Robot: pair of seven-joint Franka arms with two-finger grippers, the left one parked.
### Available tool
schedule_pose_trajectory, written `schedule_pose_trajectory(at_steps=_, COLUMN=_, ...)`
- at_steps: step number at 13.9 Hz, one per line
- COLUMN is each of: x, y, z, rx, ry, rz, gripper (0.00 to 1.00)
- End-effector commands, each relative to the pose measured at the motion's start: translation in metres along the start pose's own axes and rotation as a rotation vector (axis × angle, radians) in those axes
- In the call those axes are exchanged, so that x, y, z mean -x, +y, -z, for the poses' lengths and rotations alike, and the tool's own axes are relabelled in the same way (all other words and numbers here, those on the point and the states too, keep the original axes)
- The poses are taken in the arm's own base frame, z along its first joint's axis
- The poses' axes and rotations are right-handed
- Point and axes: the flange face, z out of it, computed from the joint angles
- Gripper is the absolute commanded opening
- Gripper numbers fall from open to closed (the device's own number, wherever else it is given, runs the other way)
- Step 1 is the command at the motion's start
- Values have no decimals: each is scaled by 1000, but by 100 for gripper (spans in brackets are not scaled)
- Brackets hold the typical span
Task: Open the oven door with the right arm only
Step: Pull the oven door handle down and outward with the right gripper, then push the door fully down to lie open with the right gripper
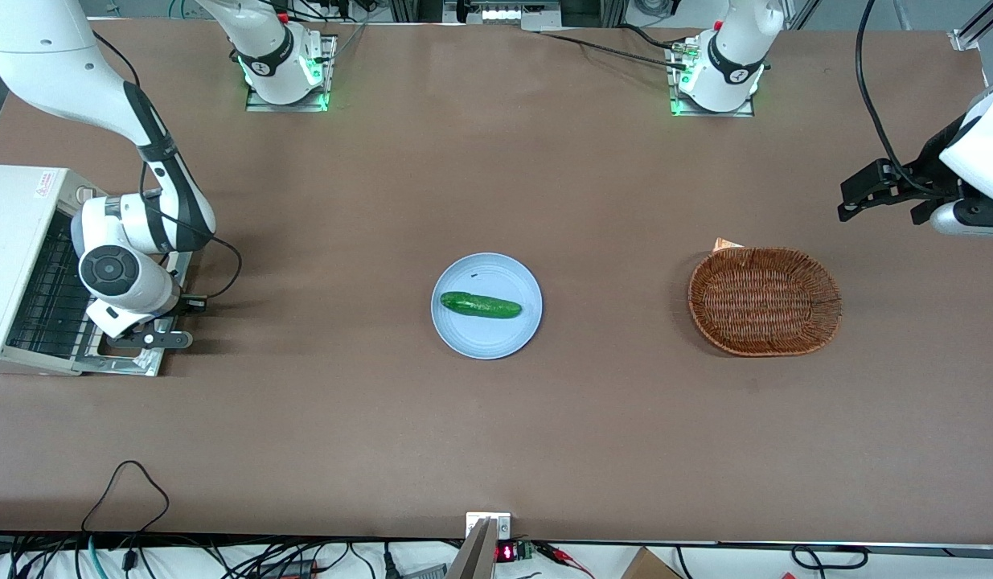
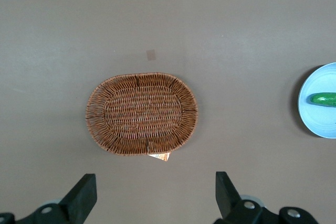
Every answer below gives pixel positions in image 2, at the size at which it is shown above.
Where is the light blue round plate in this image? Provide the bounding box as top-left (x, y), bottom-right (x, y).
top-left (298, 62), bottom-right (336, 139)

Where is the orange paper tag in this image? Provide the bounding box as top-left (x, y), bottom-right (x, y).
top-left (147, 152), bottom-right (171, 163)

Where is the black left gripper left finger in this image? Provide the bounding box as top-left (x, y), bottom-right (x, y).
top-left (15, 173), bottom-right (98, 224)

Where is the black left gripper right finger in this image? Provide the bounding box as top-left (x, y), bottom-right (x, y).
top-left (214, 171), bottom-right (279, 224)

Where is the green cucumber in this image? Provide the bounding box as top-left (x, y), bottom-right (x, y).
top-left (309, 92), bottom-right (336, 108)

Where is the brown oval wicker basket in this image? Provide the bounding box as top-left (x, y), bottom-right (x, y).
top-left (85, 72), bottom-right (199, 156)

